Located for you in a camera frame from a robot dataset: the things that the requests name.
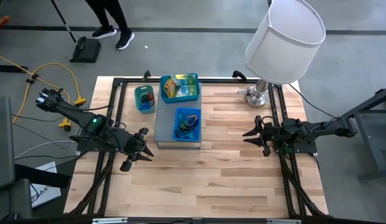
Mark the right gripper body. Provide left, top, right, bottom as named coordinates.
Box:
left=261, top=119, right=289, bottom=151

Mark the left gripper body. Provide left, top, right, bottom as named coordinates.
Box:
left=116, top=129, right=148, bottom=158

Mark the blue perforated plastic basket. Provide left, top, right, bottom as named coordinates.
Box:
left=172, top=107, right=202, bottom=143

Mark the teal plastic bin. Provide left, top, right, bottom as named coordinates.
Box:
left=159, top=73, right=200, bottom=104

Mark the Crayola crayon box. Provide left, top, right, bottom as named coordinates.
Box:
left=177, top=84, right=198, bottom=98
left=163, top=77, right=182, bottom=98
left=175, top=73, right=197, bottom=87

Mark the grey perforated metal shelf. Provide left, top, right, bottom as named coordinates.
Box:
left=153, top=83, right=202, bottom=150

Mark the green plastic bin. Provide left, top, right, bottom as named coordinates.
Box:
left=134, top=85, right=156, bottom=114

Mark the silver lamp with white shade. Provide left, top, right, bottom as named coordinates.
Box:
left=244, top=0, right=327, bottom=110

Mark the dark grey metal stand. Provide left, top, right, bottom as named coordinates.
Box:
left=337, top=85, right=386, bottom=183

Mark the white printed box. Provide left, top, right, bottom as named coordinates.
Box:
left=30, top=161, right=62, bottom=208

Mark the person's foot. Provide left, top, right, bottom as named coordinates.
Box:
left=92, top=25, right=118, bottom=40
left=115, top=29, right=136, bottom=51

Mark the black dustpan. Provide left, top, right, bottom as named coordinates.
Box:
left=69, top=35, right=102, bottom=63

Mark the dark grey cabinet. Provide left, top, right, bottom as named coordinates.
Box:
left=0, top=95, right=16, bottom=191

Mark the person's leg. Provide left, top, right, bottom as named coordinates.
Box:
left=85, top=0, right=110, bottom=30
left=104, top=0, right=130, bottom=34

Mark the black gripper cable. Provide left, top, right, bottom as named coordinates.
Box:
left=111, top=122, right=148, bottom=157
left=261, top=115, right=277, bottom=127

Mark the long black arm cable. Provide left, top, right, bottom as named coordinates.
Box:
left=288, top=82, right=339, bottom=119

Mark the black aluminium table frame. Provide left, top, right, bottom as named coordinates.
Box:
left=64, top=70, right=329, bottom=224

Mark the white floor cable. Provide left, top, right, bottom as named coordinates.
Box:
left=14, top=141, right=79, bottom=159

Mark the yellow cable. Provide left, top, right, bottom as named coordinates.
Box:
left=0, top=52, right=87, bottom=131

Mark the black dustpan handle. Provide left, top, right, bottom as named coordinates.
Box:
left=50, top=0, right=78, bottom=44

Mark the black floor strap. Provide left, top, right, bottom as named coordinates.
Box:
left=0, top=64, right=29, bottom=73

